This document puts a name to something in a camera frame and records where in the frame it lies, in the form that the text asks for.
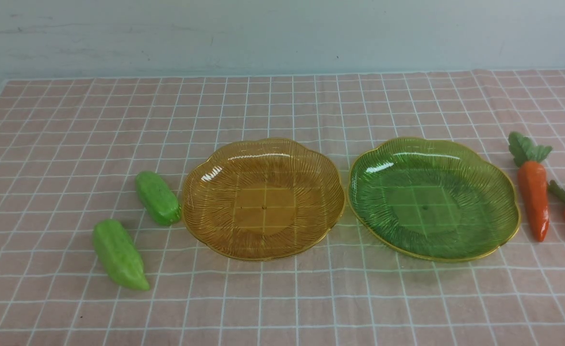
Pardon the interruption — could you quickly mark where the green toy cucumber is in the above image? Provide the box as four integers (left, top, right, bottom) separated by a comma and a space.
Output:
135, 171, 181, 226

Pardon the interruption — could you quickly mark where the light green toy gourd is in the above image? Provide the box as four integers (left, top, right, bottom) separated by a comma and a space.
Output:
92, 219, 150, 291

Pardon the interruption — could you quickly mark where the long orange toy carrot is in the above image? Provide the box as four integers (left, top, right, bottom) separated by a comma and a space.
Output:
508, 131, 552, 242

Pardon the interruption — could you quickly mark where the amber plastic plate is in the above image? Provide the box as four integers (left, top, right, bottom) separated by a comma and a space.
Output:
181, 138, 345, 261

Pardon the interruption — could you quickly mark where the green plastic plate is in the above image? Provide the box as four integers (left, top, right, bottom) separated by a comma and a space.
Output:
347, 136, 522, 263

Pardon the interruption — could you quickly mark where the pink checkered tablecloth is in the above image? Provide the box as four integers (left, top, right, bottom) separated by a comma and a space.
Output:
0, 70, 565, 346

